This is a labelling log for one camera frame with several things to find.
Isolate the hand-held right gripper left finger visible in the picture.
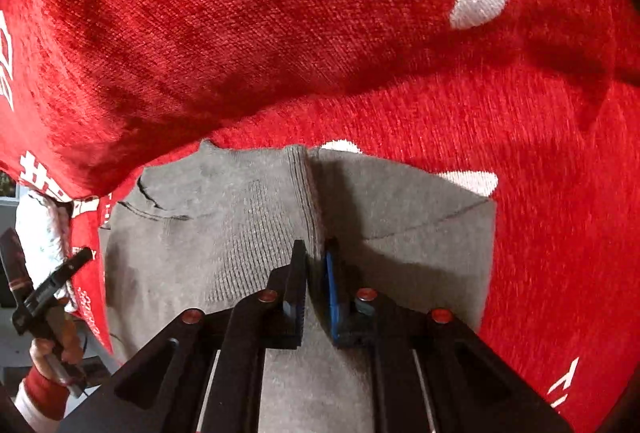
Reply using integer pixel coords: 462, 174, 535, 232
60, 240, 308, 433

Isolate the grey t-shirt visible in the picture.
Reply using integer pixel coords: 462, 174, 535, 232
99, 139, 498, 433

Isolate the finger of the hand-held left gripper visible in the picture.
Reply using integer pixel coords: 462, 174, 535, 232
30, 247, 96, 309
0, 228, 35, 309

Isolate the white quilted cloth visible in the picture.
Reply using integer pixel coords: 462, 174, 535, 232
15, 190, 77, 311

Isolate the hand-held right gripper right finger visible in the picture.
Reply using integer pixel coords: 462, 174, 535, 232
324, 238, 573, 433

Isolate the person's left hand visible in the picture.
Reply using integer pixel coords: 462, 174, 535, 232
29, 310, 87, 381

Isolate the person's left forearm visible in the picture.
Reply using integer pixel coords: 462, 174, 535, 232
14, 365, 72, 433

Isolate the red printed sofa blanket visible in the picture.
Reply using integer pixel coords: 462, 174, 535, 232
0, 0, 640, 433

